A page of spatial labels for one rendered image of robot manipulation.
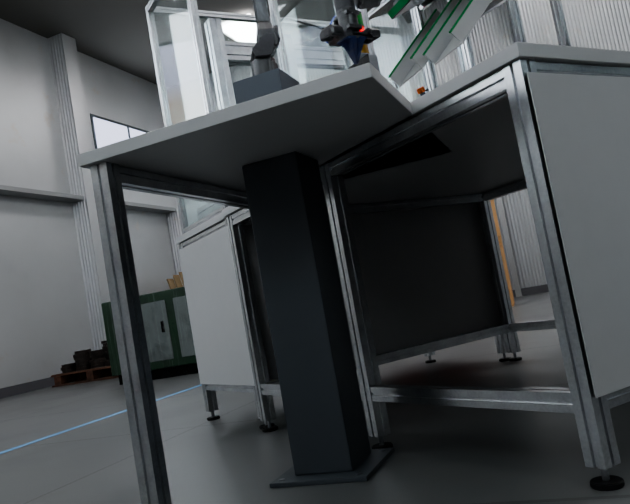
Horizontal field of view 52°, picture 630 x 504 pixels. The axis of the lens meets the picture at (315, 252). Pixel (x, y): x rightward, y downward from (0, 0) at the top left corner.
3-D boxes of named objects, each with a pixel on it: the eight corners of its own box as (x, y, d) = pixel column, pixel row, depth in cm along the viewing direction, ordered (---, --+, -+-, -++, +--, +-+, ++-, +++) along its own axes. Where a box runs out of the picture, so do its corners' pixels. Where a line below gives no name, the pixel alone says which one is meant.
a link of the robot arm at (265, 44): (253, 57, 175) (249, 34, 175) (251, 69, 184) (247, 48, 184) (277, 54, 176) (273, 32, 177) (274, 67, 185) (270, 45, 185)
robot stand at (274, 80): (244, 154, 173) (231, 82, 175) (267, 161, 186) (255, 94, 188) (291, 141, 168) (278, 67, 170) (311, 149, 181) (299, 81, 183)
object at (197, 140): (78, 167, 146) (76, 154, 146) (257, 201, 230) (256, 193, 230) (372, 76, 121) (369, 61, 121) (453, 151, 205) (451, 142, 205)
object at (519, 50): (519, 56, 124) (516, 41, 125) (222, 217, 252) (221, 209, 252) (836, 78, 198) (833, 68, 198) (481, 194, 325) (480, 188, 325)
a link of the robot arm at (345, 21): (376, 8, 188) (362, 17, 193) (327, 2, 177) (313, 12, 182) (382, 36, 188) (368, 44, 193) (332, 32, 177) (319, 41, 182)
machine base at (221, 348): (263, 430, 246) (225, 209, 253) (204, 420, 300) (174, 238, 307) (515, 359, 319) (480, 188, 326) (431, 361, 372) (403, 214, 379)
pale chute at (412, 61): (423, 68, 169) (410, 57, 168) (399, 87, 181) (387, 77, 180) (471, -4, 178) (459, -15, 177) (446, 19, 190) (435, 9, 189)
